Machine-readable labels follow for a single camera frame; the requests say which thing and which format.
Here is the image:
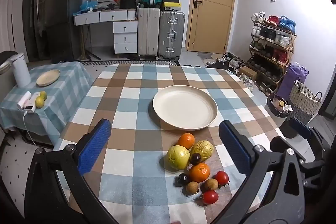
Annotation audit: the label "dark wardrobe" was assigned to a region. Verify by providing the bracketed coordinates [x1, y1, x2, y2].
[22, 0, 62, 62]

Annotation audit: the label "white desk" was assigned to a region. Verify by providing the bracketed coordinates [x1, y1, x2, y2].
[73, 9, 138, 59]

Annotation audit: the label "white cable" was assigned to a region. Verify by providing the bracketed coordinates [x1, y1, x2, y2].
[23, 111, 36, 146]

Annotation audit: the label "blue plastic items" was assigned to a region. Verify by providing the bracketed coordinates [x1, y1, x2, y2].
[80, 0, 99, 13]

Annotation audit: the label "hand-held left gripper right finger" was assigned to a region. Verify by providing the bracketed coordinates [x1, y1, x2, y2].
[210, 120, 307, 224]

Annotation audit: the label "small cream plate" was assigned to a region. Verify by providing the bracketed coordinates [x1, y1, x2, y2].
[36, 69, 61, 87]

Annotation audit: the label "brown kiwi left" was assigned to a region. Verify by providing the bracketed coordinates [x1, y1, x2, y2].
[186, 181, 200, 194]

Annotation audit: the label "grey refrigerator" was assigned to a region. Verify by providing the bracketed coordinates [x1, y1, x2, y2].
[43, 0, 84, 62]

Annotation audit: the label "white sneakers pair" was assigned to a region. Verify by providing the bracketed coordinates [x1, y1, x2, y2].
[238, 74, 255, 92]

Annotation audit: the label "white drawer unit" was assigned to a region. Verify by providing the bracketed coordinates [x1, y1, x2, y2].
[113, 21, 138, 54]

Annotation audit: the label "black basket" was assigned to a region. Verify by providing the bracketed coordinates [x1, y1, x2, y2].
[267, 94, 294, 118]

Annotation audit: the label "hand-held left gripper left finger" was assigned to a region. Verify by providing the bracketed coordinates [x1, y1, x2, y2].
[24, 119, 120, 224]

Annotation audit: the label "loose shoes heap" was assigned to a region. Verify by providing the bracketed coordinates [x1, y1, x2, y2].
[206, 52, 247, 75]

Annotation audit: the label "brown-spotted guava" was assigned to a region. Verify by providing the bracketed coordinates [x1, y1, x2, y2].
[190, 140, 214, 161]

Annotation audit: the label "black tripod stand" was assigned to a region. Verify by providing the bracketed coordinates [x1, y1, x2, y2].
[84, 48, 101, 61]

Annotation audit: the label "orange mandarin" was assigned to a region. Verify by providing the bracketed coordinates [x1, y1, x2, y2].
[178, 133, 196, 149]
[189, 162, 211, 183]

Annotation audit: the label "black waste bin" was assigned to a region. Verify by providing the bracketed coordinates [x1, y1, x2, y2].
[280, 119, 302, 139]

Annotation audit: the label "rows of assorted shoes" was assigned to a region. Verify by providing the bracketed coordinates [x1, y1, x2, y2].
[249, 12, 297, 92]

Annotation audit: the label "brown cardboard box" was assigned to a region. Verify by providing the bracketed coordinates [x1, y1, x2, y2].
[238, 66, 258, 80]

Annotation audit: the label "brown kiwi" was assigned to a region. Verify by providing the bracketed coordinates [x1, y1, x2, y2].
[186, 181, 200, 194]
[203, 178, 219, 191]

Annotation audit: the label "woven wicker basket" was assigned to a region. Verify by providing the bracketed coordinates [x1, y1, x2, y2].
[289, 80, 323, 125]

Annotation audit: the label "brown blue checked tablecloth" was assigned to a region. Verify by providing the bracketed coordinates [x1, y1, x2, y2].
[52, 63, 289, 224]

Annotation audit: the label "white handheld device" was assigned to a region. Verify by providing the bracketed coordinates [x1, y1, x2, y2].
[17, 91, 32, 110]

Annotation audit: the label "wooden shoe rack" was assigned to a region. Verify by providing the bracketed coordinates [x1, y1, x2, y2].
[248, 13, 297, 96]

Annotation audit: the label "yellow shoe box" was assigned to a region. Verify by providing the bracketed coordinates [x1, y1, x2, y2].
[161, 2, 182, 11]

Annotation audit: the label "smooth yellow-green guava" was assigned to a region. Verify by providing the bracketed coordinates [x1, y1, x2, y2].
[167, 145, 191, 170]

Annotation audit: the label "purple bag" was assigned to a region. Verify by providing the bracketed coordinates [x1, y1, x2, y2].
[277, 62, 309, 101]

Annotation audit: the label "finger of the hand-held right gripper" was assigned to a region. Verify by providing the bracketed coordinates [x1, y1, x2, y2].
[270, 136, 290, 153]
[289, 118, 315, 140]

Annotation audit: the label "black white zigzag rug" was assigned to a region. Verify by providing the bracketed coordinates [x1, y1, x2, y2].
[59, 60, 181, 67]

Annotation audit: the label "brown kiwi right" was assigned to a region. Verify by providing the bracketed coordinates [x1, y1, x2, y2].
[203, 178, 219, 191]

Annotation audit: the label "silver suitcase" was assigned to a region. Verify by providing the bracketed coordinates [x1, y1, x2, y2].
[158, 10, 185, 60]

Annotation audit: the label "red tomato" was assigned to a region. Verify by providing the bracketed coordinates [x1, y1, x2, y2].
[202, 190, 219, 205]
[214, 171, 230, 186]

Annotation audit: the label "white suitcase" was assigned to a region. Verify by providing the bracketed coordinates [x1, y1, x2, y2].
[138, 7, 160, 59]

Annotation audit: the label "blue checked side table cloth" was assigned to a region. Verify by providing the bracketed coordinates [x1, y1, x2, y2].
[0, 61, 93, 146]

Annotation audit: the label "wooden door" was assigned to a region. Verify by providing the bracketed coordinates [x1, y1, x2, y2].
[187, 0, 237, 52]

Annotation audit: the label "grey door mat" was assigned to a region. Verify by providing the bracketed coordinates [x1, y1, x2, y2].
[197, 51, 216, 60]

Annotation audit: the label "large cream plate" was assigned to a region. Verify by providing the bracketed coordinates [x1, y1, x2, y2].
[153, 85, 218, 131]

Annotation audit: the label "white charger box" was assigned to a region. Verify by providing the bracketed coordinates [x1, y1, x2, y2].
[25, 93, 41, 114]

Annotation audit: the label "white cylindrical jug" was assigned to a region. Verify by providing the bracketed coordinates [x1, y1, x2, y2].
[12, 53, 31, 88]

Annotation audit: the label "white dotted floor mat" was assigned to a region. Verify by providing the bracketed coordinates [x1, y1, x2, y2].
[0, 132, 74, 214]

